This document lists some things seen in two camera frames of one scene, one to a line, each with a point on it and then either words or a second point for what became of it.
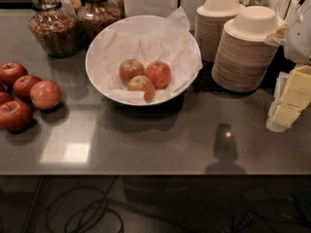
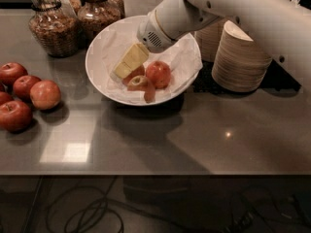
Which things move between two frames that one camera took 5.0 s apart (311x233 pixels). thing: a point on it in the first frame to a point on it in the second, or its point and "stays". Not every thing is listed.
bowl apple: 143,83 stays
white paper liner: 169,41 stays
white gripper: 299,41 to 150,32
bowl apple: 130,69 stays
